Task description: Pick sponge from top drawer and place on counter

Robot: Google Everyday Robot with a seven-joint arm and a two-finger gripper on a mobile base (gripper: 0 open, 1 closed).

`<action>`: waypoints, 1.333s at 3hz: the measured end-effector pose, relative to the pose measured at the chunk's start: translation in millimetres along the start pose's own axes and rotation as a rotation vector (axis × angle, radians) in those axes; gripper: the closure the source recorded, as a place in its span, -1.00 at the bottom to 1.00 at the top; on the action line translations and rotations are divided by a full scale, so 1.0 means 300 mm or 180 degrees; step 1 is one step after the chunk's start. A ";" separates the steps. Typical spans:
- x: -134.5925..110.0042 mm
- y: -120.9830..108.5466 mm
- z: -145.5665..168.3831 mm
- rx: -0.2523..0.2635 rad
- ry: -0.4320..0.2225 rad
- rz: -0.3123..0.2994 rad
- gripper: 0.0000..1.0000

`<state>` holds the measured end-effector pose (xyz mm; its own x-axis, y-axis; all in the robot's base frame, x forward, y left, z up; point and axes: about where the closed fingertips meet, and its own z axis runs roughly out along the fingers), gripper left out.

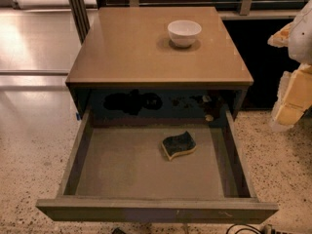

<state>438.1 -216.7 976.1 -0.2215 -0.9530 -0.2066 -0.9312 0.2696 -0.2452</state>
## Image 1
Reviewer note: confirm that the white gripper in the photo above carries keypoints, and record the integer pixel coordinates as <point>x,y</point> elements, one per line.
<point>302,39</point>

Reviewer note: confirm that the dark green yellow sponge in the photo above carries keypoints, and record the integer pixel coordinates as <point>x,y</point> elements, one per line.
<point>179,145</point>

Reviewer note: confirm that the open grey top drawer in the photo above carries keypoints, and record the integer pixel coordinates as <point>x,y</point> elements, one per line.
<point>122,174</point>

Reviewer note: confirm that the brown cabinet with counter top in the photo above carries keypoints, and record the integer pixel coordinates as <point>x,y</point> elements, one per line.
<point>129,72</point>

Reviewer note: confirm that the white ceramic bowl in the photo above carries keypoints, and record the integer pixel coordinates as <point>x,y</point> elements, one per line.
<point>183,33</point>

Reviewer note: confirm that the dark metal post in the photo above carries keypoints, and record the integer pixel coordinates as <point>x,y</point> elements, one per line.
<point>79,13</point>

